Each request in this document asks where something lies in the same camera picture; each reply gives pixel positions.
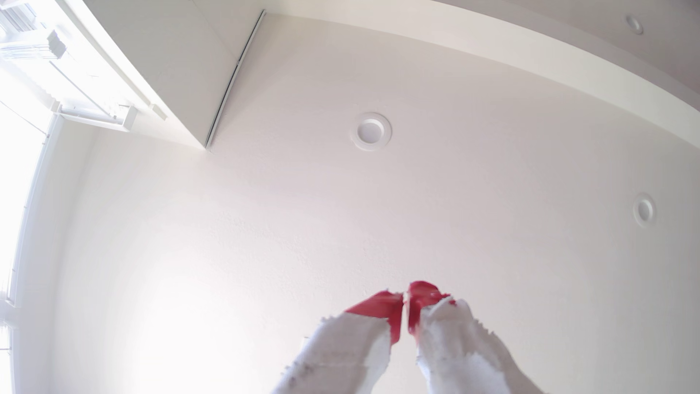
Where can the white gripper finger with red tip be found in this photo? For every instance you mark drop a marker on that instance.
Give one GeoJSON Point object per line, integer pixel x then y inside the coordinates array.
{"type": "Point", "coordinates": [350, 350]}
{"type": "Point", "coordinates": [459, 350]}

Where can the round recessed ceiling light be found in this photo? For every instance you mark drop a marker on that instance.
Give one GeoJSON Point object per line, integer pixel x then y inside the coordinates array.
{"type": "Point", "coordinates": [634, 24]}
{"type": "Point", "coordinates": [371, 131]}
{"type": "Point", "coordinates": [645, 210]}

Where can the white window blind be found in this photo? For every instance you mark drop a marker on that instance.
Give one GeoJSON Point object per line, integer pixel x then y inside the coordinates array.
{"type": "Point", "coordinates": [30, 46]}

